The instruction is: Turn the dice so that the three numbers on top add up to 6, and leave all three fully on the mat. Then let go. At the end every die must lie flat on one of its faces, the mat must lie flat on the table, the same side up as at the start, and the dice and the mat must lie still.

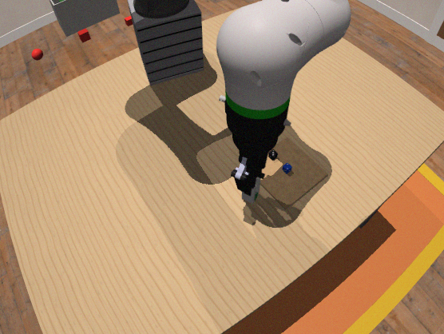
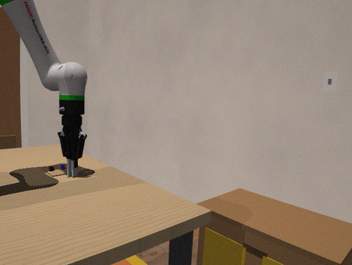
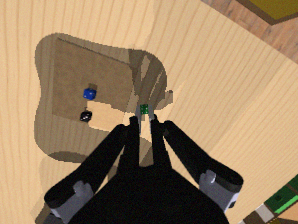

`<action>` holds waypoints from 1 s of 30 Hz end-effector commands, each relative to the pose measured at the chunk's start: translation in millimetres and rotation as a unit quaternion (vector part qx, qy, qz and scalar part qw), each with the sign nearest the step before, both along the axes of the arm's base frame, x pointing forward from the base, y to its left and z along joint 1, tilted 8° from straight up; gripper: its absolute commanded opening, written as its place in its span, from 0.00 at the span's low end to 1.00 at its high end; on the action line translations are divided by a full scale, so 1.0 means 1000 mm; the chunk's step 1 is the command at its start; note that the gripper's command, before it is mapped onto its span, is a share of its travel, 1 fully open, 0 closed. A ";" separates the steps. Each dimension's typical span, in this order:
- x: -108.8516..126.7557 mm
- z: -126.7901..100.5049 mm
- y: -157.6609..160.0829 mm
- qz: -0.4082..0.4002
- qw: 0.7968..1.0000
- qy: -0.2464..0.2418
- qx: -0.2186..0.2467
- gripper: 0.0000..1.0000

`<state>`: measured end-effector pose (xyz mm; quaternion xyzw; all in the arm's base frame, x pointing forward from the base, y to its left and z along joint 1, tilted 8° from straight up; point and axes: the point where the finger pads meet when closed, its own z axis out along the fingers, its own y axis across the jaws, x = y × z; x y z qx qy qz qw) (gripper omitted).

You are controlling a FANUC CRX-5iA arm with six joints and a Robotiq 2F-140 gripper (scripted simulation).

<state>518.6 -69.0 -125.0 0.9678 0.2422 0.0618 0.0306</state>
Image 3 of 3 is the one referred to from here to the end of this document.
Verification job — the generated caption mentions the blue die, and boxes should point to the blue die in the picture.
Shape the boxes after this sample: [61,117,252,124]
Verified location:
[83,88,96,100]

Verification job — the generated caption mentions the green die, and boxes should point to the green die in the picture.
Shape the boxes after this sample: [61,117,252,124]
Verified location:
[140,104,149,114]

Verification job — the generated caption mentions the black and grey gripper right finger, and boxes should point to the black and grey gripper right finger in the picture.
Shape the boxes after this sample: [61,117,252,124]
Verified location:
[148,105,244,215]

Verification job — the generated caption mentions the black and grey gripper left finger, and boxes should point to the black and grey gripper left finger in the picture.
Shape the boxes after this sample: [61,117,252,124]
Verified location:
[44,105,141,224]

